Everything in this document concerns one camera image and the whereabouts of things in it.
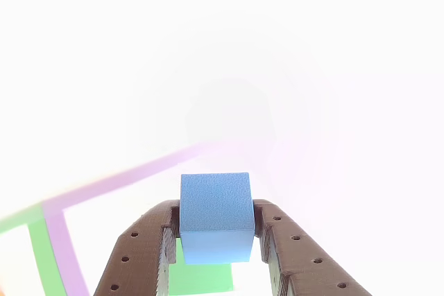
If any small blue block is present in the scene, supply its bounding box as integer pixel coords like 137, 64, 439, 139
179, 172, 256, 265

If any purple square frame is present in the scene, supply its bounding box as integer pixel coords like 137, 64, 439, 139
41, 138, 313, 296

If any green block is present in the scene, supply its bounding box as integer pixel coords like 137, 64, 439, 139
169, 236, 234, 293

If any green square frame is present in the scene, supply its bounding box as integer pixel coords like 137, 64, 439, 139
0, 202, 67, 296

